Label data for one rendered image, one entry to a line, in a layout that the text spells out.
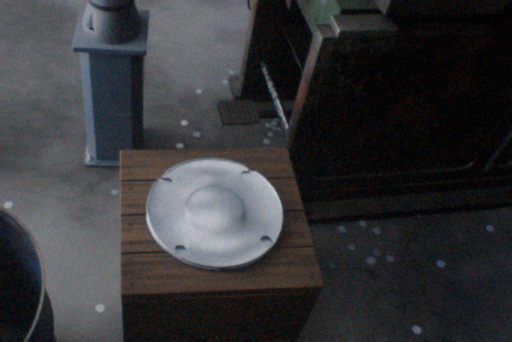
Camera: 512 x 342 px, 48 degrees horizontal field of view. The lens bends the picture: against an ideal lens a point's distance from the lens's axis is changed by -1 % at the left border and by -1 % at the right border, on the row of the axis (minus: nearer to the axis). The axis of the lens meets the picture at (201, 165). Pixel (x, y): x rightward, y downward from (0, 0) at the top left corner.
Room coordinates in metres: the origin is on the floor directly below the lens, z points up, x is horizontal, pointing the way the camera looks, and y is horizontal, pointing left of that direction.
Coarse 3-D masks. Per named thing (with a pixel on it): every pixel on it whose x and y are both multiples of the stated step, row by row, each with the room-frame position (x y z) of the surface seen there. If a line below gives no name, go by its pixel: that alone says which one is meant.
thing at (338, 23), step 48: (336, 48) 1.06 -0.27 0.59; (384, 48) 1.09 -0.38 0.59; (432, 48) 1.12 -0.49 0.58; (480, 48) 1.15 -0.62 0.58; (336, 96) 1.08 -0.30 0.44; (384, 96) 1.11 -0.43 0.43; (432, 96) 1.14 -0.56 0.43; (480, 96) 1.18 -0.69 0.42; (288, 144) 1.07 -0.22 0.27; (336, 144) 1.10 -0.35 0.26; (384, 144) 1.13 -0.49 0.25; (432, 144) 1.17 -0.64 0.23; (480, 144) 1.21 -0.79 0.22; (336, 192) 1.09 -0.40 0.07; (384, 192) 1.13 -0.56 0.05; (432, 192) 1.18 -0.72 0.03; (480, 192) 1.20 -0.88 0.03
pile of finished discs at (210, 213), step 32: (192, 160) 0.88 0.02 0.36; (224, 160) 0.89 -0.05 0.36; (160, 192) 0.78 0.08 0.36; (192, 192) 0.79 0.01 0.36; (224, 192) 0.79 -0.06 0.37; (256, 192) 0.81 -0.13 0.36; (160, 224) 0.69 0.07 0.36; (192, 224) 0.70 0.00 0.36; (224, 224) 0.71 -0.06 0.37; (256, 224) 0.72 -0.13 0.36; (192, 256) 0.62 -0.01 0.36; (224, 256) 0.63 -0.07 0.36; (256, 256) 0.64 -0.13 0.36
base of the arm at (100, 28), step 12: (132, 0) 1.22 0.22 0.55; (84, 12) 1.22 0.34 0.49; (96, 12) 1.18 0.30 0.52; (108, 12) 1.17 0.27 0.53; (120, 12) 1.18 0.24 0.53; (132, 12) 1.21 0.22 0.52; (84, 24) 1.19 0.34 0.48; (96, 24) 1.17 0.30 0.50; (108, 24) 1.17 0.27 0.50; (120, 24) 1.17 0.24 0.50; (132, 24) 1.20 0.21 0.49; (96, 36) 1.16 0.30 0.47; (108, 36) 1.16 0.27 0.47; (120, 36) 1.16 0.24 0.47; (132, 36) 1.19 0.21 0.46
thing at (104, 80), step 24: (144, 24) 1.26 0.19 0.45; (96, 48) 1.14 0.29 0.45; (120, 48) 1.15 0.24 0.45; (144, 48) 1.16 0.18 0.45; (96, 72) 1.15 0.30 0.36; (120, 72) 1.15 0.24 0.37; (96, 96) 1.14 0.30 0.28; (120, 96) 1.15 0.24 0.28; (96, 120) 1.14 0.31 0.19; (120, 120) 1.15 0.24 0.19; (96, 144) 1.14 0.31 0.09; (120, 144) 1.15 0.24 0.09; (144, 144) 1.24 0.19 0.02
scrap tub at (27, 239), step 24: (0, 216) 0.60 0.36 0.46; (0, 240) 0.60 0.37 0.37; (24, 240) 0.56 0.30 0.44; (0, 264) 0.60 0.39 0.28; (24, 264) 0.57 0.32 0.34; (0, 288) 0.60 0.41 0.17; (24, 288) 0.58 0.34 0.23; (0, 312) 0.60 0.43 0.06; (24, 312) 0.58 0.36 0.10; (48, 312) 0.46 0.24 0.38; (0, 336) 0.56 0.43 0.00; (24, 336) 0.57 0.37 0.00; (48, 336) 0.43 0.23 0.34
